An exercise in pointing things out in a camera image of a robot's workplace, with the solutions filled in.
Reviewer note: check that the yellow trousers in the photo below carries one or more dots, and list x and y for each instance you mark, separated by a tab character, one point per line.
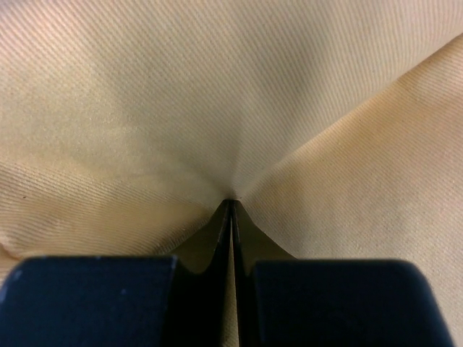
337	124

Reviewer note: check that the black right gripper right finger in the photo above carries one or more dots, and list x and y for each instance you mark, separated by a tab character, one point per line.
285	301

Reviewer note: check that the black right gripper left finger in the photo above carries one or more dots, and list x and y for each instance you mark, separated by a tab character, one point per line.
174	299

